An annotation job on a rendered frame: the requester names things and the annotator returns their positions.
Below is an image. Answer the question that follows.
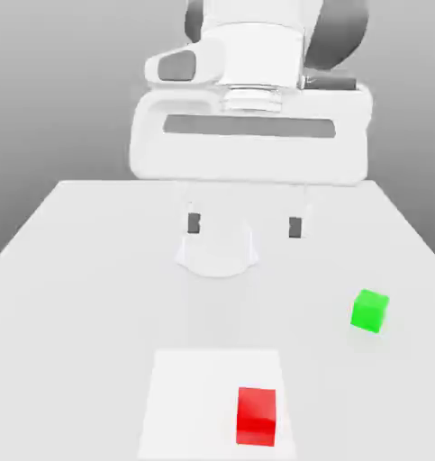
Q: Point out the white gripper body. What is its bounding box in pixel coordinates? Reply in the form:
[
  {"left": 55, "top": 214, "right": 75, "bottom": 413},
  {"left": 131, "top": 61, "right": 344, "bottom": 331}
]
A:
[{"left": 128, "top": 83, "right": 374, "bottom": 187}]

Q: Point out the small green cube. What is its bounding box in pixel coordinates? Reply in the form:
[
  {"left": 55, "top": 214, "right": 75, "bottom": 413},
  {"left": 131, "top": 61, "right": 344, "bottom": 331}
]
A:
[{"left": 349, "top": 287, "right": 391, "bottom": 335}]

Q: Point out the small red cube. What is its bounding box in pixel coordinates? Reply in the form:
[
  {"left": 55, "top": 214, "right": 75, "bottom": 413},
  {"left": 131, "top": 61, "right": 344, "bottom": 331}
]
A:
[{"left": 235, "top": 386, "right": 277, "bottom": 448}]

